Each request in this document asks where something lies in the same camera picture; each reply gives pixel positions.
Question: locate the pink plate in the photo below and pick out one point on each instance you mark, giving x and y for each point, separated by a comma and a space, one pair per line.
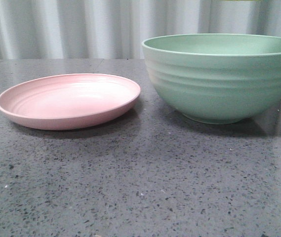
72, 101

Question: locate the green ribbed bowl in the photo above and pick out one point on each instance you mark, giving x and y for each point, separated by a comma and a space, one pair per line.
215, 78

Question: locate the white curtain backdrop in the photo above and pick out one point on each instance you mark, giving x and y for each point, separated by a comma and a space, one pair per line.
115, 29

